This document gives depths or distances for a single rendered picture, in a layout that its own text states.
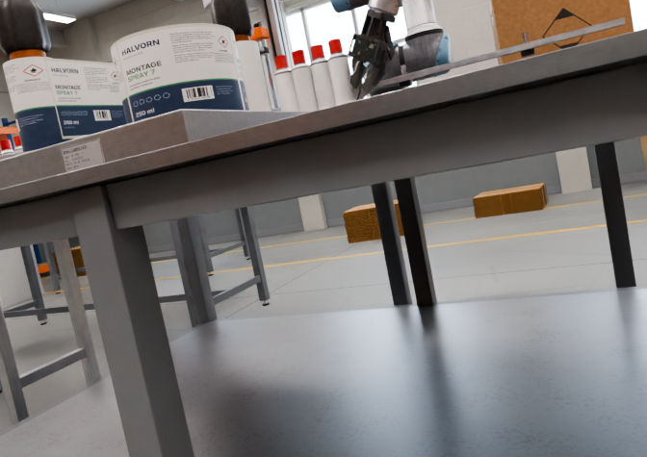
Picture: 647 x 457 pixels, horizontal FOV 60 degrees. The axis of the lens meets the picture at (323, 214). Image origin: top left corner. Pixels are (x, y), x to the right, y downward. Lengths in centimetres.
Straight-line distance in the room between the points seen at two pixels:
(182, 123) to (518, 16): 102
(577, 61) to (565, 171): 614
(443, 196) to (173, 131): 628
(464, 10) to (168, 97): 618
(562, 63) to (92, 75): 92
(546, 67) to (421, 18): 128
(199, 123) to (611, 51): 48
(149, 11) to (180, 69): 807
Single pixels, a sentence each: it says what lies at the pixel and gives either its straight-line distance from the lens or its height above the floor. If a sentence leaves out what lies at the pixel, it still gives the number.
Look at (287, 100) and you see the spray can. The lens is 149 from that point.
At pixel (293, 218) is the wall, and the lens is 766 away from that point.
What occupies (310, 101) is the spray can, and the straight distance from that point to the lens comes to 147.
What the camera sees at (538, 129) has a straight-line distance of 54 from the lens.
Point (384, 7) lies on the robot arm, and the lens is 139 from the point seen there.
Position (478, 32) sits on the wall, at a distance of 687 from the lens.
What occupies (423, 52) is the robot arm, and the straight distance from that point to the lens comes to 174.
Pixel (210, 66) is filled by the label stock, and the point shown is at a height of 96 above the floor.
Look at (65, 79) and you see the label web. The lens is 117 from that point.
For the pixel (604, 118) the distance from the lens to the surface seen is 54.
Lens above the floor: 77
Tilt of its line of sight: 5 degrees down
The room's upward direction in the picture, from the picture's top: 11 degrees counter-clockwise
